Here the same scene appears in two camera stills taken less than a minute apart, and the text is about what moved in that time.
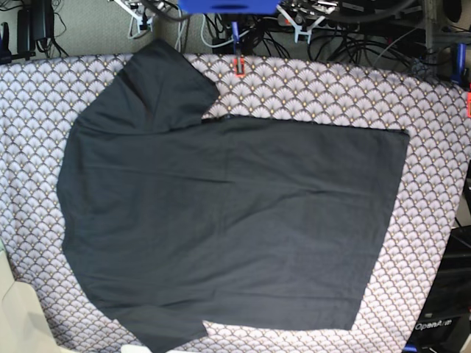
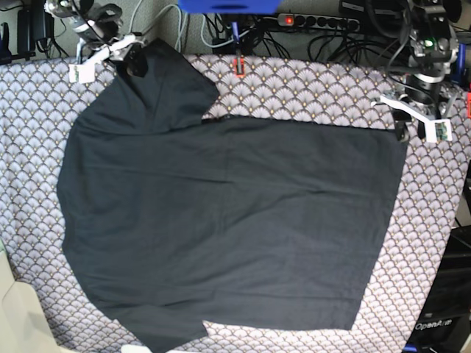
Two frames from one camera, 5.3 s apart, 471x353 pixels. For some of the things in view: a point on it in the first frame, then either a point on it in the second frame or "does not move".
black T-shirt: x=171 y=218 does not move
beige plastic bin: x=23 y=326 does not move
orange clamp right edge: x=469 y=105 does not move
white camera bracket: x=300 y=30 to x=436 y=130
